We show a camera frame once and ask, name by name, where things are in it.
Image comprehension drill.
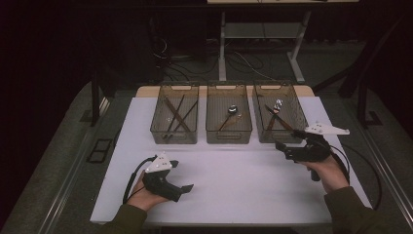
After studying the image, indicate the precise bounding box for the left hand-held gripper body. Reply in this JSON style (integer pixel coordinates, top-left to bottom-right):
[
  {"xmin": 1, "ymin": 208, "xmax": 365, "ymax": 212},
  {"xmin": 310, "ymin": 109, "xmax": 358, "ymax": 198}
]
[{"xmin": 142, "ymin": 152, "xmax": 185, "ymax": 203}]

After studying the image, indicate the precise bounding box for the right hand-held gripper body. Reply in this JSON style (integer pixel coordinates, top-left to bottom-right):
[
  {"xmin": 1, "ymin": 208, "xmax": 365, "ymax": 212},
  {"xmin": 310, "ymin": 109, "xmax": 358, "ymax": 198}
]
[{"xmin": 285, "ymin": 121, "xmax": 351, "ymax": 182}]

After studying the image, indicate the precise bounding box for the wooden handled metal fork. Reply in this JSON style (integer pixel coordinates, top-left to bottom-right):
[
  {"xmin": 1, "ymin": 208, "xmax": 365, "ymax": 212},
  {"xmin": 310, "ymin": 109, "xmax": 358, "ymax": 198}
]
[
  {"xmin": 266, "ymin": 98, "xmax": 283, "ymax": 131},
  {"xmin": 264, "ymin": 104, "xmax": 295, "ymax": 132}
]

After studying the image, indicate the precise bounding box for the clear grey plastic bin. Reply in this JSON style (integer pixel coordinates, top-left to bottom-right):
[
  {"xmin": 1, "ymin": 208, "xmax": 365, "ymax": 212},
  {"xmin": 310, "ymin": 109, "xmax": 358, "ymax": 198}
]
[
  {"xmin": 149, "ymin": 83, "xmax": 200, "ymax": 145},
  {"xmin": 206, "ymin": 82, "xmax": 253, "ymax": 145},
  {"xmin": 251, "ymin": 81, "xmax": 311, "ymax": 144}
]

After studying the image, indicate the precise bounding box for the metal spoon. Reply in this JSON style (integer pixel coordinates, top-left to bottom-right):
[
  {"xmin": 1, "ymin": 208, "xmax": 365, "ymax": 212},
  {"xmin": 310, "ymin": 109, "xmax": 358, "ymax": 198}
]
[{"xmin": 216, "ymin": 104, "xmax": 240, "ymax": 133}]

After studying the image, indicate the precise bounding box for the person's left hand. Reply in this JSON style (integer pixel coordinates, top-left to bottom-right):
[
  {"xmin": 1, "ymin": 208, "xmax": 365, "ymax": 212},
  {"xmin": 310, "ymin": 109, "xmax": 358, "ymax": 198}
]
[{"xmin": 126, "ymin": 172, "xmax": 169, "ymax": 213}]

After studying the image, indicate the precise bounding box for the person's right hand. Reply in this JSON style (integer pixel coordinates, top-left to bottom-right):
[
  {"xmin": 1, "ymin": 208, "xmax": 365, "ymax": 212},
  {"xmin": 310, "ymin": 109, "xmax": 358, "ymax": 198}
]
[{"xmin": 300, "ymin": 155, "xmax": 351, "ymax": 195}]

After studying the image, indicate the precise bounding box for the white table mat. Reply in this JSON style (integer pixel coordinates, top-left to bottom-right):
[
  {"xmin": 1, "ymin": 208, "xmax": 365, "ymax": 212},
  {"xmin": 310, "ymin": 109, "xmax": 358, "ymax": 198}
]
[{"xmin": 90, "ymin": 96, "xmax": 379, "ymax": 227}]

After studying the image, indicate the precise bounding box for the black metal stand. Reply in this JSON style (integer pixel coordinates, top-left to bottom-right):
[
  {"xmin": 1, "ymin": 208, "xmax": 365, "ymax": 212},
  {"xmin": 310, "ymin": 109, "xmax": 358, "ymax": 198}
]
[
  {"xmin": 339, "ymin": 13, "xmax": 413, "ymax": 129},
  {"xmin": 91, "ymin": 64, "xmax": 115, "ymax": 128}
]

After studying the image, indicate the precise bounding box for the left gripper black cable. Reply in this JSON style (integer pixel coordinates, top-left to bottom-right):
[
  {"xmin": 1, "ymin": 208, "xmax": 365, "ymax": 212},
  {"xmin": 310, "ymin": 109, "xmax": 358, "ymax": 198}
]
[{"xmin": 122, "ymin": 155, "xmax": 159, "ymax": 205}]

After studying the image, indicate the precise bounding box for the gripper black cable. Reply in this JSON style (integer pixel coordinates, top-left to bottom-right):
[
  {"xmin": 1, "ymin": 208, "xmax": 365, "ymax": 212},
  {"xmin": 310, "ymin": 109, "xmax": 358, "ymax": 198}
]
[
  {"xmin": 329, "ymin": 144, "xmax": 351, "ymax": 185},
  {"xmin": 122, "ymin": 155, "xmax": 159, "ymax": 205}
]

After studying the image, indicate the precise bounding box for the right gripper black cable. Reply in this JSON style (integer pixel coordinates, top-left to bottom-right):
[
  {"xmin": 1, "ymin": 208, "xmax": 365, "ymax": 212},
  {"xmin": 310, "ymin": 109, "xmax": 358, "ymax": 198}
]
[{"xmin": 329, "ymin": 144, "xmax": 351, "ymax": 185}]

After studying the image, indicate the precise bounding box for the black rectangular floor frame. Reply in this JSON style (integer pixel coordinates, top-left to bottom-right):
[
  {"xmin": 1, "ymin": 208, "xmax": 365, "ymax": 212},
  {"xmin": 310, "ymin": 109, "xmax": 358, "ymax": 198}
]
[{"xmin": 87, "ymin": 138, "xmax": 113, "ymax": 164}]

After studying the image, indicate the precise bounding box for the black cable beside table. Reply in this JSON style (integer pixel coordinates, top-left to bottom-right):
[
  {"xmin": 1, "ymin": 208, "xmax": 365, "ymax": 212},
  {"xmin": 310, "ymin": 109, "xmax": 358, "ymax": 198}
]
[{"xmin": 344, "ymin": 144, "xmax": 384, "ymax": 213}]

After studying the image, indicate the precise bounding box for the metal floor rail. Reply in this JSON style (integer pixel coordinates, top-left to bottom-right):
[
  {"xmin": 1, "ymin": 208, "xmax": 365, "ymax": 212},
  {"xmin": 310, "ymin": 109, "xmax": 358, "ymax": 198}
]
[
  {"xmin": 38, "ymin": 97, "xmax": 111, "ymax": 234},
  {"xmin": 354, "ymin": 125, "xmax": 413, "ymax": 223}
]

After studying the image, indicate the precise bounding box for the tangle of black floor cables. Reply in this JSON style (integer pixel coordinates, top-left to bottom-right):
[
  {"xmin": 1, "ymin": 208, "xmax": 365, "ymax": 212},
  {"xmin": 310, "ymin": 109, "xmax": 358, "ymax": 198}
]
[{"xmin": 152, "ymin": 35, "xmax": 277, "ymax": 82}]

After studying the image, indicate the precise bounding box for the white metal desk frame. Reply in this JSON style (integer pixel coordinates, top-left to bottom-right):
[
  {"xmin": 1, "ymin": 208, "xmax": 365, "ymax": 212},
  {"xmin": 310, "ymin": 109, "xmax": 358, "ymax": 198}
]
[{"xmin": 206, "ymin": 0, "xmax": 359, "ymax": 84}]

